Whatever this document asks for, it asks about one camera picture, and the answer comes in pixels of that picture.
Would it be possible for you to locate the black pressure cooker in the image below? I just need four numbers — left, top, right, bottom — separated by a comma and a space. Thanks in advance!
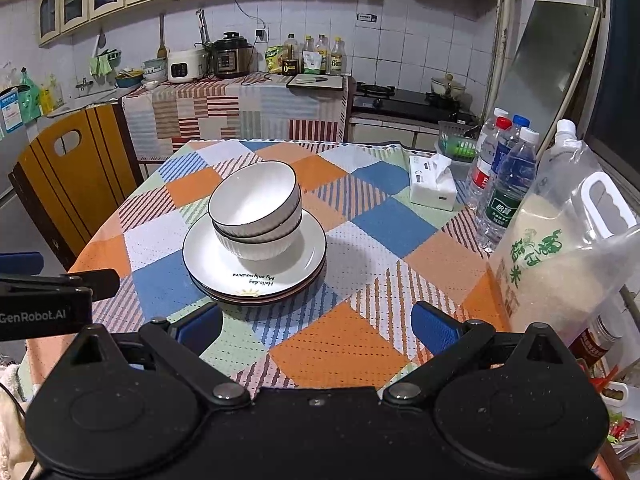
212, 32, 254, 78

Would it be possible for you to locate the yellow oil bottle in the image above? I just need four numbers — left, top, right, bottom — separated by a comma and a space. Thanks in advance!
281, 32, 299, 76

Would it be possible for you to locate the bag of rice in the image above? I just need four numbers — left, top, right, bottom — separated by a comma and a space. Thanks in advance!
489, 119, 639, 344

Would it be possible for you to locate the white tissue pack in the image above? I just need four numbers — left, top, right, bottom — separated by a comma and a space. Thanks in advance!
409, 154, 457, 211

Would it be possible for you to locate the yellow wooden chair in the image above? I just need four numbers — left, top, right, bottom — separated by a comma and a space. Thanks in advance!
9, 103, 143, 270

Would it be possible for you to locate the grey refrigerator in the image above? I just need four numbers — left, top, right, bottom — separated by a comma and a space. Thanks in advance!
0, 84, 39, 198

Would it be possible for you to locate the green plastic basket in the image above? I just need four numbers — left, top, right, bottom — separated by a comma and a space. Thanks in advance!
437, 120, 480, 162

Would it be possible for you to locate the patchwork counter cloth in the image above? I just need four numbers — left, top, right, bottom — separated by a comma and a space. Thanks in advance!
122, 72, 350, 162

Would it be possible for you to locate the white rice cooker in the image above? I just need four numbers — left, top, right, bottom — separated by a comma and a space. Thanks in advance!
167, 48, 207, 84

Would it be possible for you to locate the black gas stove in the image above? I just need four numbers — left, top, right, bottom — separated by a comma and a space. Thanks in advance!
352, 82, 477, 125

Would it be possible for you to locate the blue cap water bottle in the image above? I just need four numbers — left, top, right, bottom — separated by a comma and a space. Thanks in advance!
491, 115, 530, 177

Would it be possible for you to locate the cutting board on counter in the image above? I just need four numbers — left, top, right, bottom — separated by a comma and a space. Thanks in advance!
286, 74, 344, 90

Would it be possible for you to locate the white plate dark rim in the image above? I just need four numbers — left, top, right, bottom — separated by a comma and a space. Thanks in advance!
182, 210, 326, 304

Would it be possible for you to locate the green label water bottle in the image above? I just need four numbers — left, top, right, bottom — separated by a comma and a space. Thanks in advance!
476, 127, 539, 254

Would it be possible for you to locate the white cap water bottle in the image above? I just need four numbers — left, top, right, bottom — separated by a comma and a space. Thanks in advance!
476, 107, 510, 164

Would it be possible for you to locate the red cap water bottle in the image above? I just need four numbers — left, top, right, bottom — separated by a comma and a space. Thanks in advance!
466, 116, 512, 214

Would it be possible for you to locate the blue fried egg plate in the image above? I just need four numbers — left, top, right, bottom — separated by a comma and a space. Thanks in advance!
196, 268, 324, 307

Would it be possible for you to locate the white ribbed bowl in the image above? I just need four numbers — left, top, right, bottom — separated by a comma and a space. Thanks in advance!
215, 226, 299, 261
208, 160, 300, 238
211, 206, 305, 245

